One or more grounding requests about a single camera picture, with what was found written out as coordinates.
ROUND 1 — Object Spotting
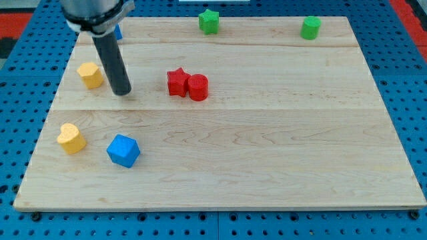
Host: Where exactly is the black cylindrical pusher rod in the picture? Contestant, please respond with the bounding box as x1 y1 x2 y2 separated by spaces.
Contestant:
92 32 131 96

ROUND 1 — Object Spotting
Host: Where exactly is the red star block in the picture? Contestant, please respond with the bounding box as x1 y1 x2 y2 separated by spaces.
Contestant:
167 67 191 97

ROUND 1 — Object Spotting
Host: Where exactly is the red cylinder block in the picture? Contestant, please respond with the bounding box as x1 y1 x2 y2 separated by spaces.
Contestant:
188 74 209 101

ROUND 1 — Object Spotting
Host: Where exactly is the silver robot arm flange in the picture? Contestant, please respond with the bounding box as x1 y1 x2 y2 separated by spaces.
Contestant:
59 0 135 37

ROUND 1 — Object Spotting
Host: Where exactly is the green cylinder block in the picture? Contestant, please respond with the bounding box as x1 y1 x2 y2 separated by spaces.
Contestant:
300 16 322 40

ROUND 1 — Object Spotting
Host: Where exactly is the green star block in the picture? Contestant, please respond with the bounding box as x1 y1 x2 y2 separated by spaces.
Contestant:
198 9 220 35

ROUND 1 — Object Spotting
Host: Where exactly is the yellow heart block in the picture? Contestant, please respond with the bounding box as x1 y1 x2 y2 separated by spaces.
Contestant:
57 123 87 155

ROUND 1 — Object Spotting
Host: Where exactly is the blue cube block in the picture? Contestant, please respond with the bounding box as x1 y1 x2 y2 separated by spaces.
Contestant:
107 135 141 168

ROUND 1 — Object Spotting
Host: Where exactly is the small blue block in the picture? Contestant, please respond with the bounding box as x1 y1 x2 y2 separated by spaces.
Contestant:
114 25 123 40

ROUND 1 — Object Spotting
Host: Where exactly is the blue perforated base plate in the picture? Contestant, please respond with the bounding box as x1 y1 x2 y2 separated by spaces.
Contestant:
1 1 426 239

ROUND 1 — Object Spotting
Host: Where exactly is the wooden board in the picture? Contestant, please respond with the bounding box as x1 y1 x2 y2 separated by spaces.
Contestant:
14 17 426 212

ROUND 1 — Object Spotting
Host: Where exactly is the yellow hexagon block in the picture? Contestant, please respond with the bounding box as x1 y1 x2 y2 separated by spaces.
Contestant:
77 62 103 89

